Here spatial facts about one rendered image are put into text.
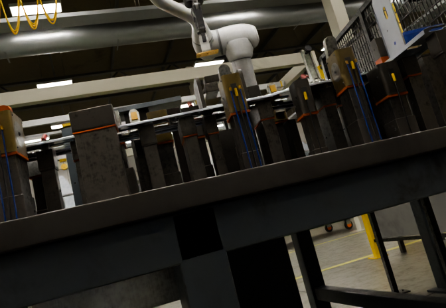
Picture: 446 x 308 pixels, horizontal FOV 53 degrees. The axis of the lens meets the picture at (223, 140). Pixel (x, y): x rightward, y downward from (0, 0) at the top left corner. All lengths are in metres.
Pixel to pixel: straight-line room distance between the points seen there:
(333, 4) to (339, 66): 8.74
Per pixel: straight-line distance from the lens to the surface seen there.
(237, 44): 2.24
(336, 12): 10.06
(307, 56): 1.84
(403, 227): 4.28
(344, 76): 1.39
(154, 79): 7.92
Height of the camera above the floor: 0.62
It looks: 11 degrees up
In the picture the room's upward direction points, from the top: 14 degrees counter-clockwise
